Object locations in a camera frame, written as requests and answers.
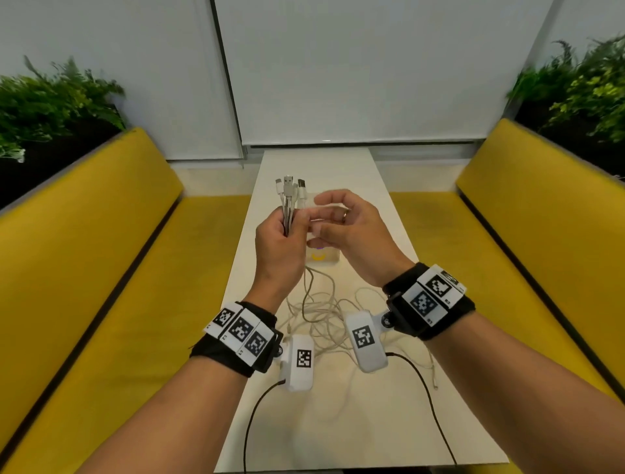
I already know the person's right hand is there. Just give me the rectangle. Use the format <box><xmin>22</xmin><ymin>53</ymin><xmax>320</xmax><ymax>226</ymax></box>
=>
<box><xmin>307</xmin><ymin>189</ymin><xmax>417</xmax><ymax>289</ymax></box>

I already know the person's left hand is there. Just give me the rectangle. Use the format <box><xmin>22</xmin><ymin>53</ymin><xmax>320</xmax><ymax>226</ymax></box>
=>
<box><xmin>244</xmin><ymin>207</ymin><xmax>312</xmax><ymax>313</ymax></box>

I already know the white cable with dark plug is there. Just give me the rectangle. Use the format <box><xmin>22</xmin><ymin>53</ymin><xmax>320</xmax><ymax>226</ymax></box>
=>
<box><xmin>297</xmin><ymin>179</ymin><xmax>391</xmax><ymax>342</ymax></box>

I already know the white cable with silver plug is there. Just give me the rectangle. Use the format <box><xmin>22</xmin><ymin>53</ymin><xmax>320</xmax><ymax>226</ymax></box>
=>
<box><xmin>283</xmin><ymin>175</ymin><xmax>372</xmax><ymax>362</ymax></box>

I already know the white cable with small plug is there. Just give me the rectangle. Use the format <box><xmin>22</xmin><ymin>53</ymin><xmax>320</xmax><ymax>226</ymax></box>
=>
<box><xmin>274</xmin><ymin>178</ymin><xmax>342</xmax><ymax>352</ymax></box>

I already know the person's left forearm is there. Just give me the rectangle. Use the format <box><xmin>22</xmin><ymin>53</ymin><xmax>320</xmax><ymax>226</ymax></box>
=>
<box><xmin>74</xmin><ymin>355</ymin><xmax>251</xmax><ymax>474</ymax></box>

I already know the person's right forearm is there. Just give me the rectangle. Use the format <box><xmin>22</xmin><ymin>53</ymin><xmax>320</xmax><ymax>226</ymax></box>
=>
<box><xmin>424</xmin><ymin>312</ymin><xmax>625</xmax><ymax>474</ymax></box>

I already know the small clear plastic box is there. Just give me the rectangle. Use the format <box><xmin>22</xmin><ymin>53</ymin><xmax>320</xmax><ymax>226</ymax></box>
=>
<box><xmin>306</xmin><ymin>246</ymin><xmax>341</xmax><ymax>266</ymax></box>

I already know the wide white roller blind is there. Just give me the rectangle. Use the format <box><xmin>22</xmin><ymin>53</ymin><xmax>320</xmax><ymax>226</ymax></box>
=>
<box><xmin>214</xmin><ymin>0</ymin><xmax>556</xmax><ymax>146</ymax></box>

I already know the black wristband with marker tags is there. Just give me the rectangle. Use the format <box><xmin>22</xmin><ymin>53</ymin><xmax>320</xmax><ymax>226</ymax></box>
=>
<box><xmin>382</xmin><ymin>263</ymin><xmax>476</xmax><ymax>342</ymax></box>
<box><xmin>189</xmin><ymin>301</ymin><xmax>284</xmax><ymax>378</ymax></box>

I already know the yellow upholstered bench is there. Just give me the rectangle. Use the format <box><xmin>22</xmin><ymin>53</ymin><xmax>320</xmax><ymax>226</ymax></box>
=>
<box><xmin>0</xmin><ymin>127</ymin><xmax>253</xmax><ymax>474</ymax></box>
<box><xmin>390</xmin><ymin>118</ymin><xmax>625</xmax><ymax>474</ymax></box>

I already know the black planter box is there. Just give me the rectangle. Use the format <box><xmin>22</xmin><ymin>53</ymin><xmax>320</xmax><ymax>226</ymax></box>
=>
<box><xmin>513</xmin><ymin>100</ymin><xmax>625</xmax><ymax>182</ymax></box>
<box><xmin>0</xmin><ymin>116</ymin><xmax>124</xmax><ymax>211</ymax></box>

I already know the green fern plant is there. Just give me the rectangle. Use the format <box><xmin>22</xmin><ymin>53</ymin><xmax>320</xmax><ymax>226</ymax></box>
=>
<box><xmin>507</xmin><ymin>33</ymin><xmax>625</xmax><ymax>143</ymax></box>
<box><xmin>0</xmin><ymin>55</ymin><xmax>129</xmax><ymax>164</ymax></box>

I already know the white wrist camera with marker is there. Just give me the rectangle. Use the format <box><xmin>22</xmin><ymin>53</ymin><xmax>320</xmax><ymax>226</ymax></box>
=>
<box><xmin>344</xmin><ymin>310</ymin><xmax>397</xmax><ymax>374</ymax></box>
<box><xmin>278</xmin><ymin>334</ymin><xmax>315</xmax><ymax>393</ymax></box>

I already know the black camera cable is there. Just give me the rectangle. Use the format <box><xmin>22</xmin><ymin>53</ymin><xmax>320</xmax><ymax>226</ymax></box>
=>
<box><xmin>385</xmin><ymin>352</ymin><xmax>459</xmax><ymax>467</ymax></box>
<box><xmin>243</xmin><ymin>379</ymin><xmax>287</xmax><ymax>474</ymax></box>

